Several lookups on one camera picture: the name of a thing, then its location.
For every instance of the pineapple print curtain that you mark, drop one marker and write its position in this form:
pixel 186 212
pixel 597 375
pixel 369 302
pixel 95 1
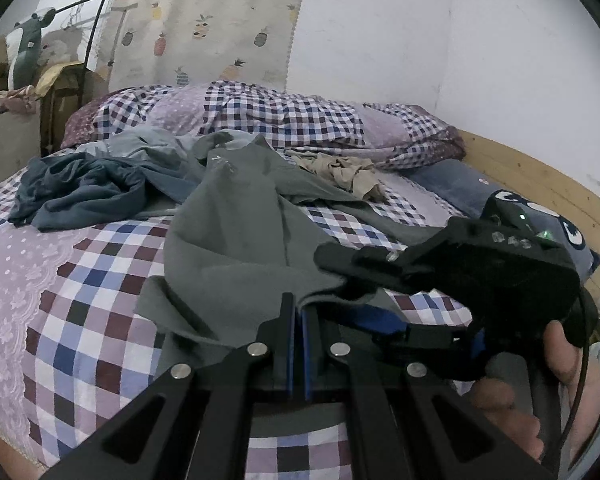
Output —
pixel 205 20

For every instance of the checkered purple quilt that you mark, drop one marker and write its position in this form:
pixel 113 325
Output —
pixel 280 110

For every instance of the light blue garment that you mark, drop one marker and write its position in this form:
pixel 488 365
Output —
pixel 145 142

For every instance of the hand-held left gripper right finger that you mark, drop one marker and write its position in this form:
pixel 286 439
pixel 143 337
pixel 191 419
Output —
pixel 310 355

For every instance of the checkered bed sheet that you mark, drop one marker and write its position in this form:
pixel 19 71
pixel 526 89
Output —
pixel 80 310

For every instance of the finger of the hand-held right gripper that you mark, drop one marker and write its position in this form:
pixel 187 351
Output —
pixel 360 265
pixel 380 321

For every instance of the person's right hand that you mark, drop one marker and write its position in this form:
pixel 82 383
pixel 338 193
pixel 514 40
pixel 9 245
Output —
pixel 580 410

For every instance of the pink cloth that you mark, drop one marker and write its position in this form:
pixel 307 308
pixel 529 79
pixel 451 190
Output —
pixel 15 100

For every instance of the black metal rack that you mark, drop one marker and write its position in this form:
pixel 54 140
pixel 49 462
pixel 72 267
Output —
pixel 99 20

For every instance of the blue cartoon pillow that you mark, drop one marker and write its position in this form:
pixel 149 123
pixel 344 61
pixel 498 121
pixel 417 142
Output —
pixel 455 185

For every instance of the yellow cloth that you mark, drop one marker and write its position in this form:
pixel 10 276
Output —
pixel 52 77

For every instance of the grey-green garment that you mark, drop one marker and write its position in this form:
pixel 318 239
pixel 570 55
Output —
pixel 230 240

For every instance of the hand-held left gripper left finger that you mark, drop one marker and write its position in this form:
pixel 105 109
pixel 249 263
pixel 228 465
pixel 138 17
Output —
pixel 291 355

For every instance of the dark blue garment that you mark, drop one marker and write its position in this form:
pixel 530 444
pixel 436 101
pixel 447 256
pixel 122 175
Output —
pixel 80 195

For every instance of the beige garment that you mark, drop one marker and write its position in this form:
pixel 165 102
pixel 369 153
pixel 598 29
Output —
pixel 345 170

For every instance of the wooden headboard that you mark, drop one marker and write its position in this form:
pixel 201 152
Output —
pixel 530 170

